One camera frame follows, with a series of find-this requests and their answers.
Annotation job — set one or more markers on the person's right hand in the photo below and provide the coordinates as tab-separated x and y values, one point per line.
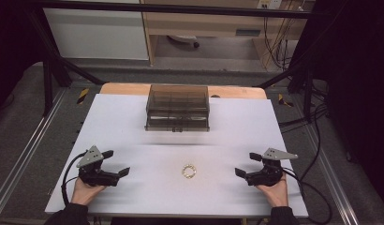
278	193

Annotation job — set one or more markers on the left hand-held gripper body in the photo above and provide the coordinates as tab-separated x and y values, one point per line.
95	178

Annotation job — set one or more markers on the white power strip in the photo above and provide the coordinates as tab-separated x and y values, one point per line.
269	3

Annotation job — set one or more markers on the dark curtain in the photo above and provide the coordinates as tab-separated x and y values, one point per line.
10	43
361	93

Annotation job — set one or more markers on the black metal frame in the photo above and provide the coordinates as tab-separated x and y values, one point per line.
48	81

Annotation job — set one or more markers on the office chair base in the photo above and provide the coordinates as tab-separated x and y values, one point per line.
184	39

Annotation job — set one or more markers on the white cabinet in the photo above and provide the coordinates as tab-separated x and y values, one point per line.
96	31

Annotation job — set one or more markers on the brown transparent drawer box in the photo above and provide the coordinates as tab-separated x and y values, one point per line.
177	108

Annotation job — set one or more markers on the white foam board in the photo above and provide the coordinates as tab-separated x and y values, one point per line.
155	193

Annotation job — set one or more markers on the wooden desk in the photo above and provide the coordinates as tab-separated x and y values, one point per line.
205	23

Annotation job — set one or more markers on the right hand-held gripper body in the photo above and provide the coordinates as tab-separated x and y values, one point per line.
269	175

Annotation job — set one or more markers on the aluminium floor rail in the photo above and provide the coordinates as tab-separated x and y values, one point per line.
333	181
27	145

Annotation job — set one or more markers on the yellow black tape strip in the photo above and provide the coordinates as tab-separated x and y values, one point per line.
82	96
284	101

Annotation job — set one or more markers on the person's left hand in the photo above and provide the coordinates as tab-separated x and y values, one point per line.
82	192

